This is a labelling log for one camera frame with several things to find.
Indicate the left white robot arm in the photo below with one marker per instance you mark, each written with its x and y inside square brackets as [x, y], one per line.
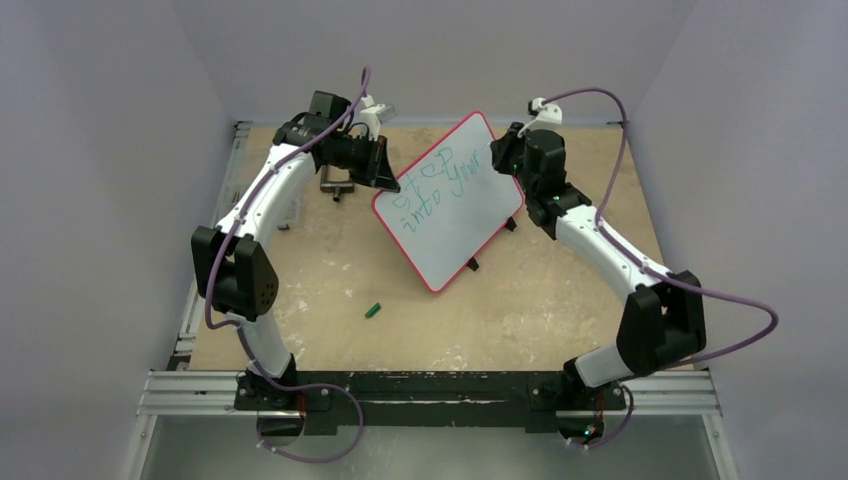
[234, 274]

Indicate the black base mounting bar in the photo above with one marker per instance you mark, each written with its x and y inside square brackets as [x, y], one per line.
[533, 401]

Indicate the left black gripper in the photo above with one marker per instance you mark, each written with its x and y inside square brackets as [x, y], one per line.
[378, 172]

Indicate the pink framed whiteboard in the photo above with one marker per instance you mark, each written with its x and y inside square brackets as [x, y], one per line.
[451, 203]

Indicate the green marker cap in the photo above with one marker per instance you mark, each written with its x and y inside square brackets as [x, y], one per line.
[372, 311]

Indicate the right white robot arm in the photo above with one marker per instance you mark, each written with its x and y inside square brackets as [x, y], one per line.
[663, 315]

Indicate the dark metal bracket tool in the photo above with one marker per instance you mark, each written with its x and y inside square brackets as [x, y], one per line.
[337, 189]

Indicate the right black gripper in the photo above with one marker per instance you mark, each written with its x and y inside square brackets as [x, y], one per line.
[501, 153]

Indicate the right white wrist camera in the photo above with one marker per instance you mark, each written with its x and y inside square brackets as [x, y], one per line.
[544, 116]

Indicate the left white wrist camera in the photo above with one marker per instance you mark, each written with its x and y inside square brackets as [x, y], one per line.
[374, 114]

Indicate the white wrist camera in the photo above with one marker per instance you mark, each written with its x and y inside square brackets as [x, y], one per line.
[374, 114]
[544, 116]

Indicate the clear plastic screw box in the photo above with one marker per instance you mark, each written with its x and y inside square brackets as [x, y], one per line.
[289, 217]

